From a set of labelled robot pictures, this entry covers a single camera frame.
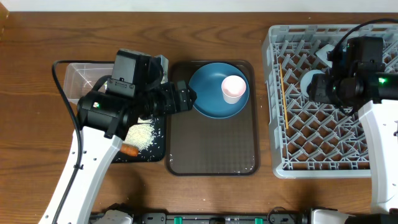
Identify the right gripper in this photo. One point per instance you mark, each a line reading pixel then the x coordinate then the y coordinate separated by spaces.
pixel 317 89

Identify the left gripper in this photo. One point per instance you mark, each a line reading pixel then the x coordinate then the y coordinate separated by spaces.
pixel 168 90

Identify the light blue cup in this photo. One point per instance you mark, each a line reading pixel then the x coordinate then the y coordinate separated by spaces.
pixel 306 79

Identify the light blue bowl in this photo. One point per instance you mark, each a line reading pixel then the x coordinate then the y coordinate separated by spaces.
pixel 322 54

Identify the white rice pile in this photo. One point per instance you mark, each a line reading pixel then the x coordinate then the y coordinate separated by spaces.
pixel 141 135

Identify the pink cup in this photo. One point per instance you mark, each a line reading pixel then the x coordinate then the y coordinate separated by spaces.
pixel 233 88

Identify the orange carrot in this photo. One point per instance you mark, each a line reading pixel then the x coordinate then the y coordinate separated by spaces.
pixel 129 150

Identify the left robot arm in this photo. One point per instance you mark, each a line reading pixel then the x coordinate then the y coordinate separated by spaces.
pixel 115 103

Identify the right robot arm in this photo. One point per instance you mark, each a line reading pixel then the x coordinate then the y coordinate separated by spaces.
pixel 358 80

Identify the grey dishwasher rack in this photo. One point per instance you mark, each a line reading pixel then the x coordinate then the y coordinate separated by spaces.
pixel 313 140

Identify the dark blue plate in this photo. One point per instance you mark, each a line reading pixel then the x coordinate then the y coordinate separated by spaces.
pixel 213 99

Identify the brown serving tray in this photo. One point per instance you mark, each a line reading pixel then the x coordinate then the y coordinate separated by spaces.
pixel 201 145

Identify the black plastic tray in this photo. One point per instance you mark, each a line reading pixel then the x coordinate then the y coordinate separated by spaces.
pixel 155 152

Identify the clear plastic bin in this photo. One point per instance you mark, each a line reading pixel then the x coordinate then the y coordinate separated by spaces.
pixel 82 77

